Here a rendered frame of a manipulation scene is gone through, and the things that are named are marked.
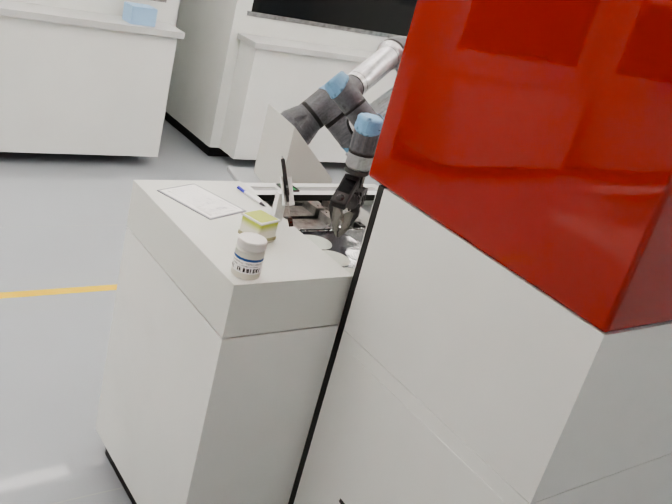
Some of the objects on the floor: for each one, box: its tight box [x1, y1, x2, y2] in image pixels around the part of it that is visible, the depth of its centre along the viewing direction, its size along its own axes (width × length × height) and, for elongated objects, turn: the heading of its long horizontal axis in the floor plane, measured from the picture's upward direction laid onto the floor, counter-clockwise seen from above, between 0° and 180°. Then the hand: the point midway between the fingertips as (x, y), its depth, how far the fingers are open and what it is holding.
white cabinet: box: [95, 227, 339, 504], centre depth 254 cm, size 64×96×82 cm, turn 95°
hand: (337, 233), depth 229 cm, fingers closed
